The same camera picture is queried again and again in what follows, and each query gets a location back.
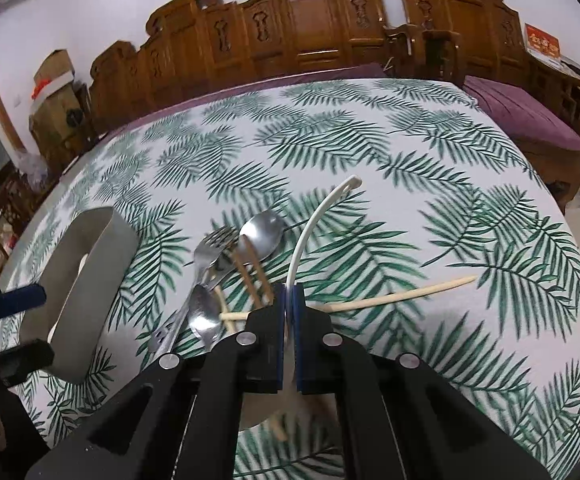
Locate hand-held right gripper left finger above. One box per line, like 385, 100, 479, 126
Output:
25, 284, 289, 480

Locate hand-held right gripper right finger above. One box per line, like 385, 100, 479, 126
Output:
293, 283, 555, 480

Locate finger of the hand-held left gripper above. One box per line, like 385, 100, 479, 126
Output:
0, 283, 47, 335
0, 339, 55, 387

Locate brown wooden chopstick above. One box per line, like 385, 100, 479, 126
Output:
230, 247, 265, 310
243, 237, 275, 305

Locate small metal spoon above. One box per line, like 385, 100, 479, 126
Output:
188, 284, 225, 353

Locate grey metal tray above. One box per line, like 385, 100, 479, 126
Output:
0, 206, 139, 385

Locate light bamboo chopstick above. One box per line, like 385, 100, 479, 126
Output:
219, 276, 478, 322

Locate white plastic spoon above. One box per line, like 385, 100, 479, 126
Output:
239, 175, 361, 432

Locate large metal spoon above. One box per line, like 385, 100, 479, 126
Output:
210, 209, 287, 291

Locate metal fork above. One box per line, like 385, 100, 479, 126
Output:
149, 226, 239, 356

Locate stacked cardboard boxes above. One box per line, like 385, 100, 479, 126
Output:
28, 49, 97, 163

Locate leaf printed tablecloth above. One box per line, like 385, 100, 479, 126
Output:
0, 77, 580, 480

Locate small purple seat cushion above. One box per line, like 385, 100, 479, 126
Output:
462, 75, 580, 151

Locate long carved wooden sofa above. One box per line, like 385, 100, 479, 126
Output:
89, 0, 391, 133

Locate carved wooden armchair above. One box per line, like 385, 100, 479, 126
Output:
385, 0, 531, 88

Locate wooden side table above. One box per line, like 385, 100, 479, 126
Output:
528, 54, 580, 147

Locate red desk calendar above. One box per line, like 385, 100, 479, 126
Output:
524, 23, 561, 57

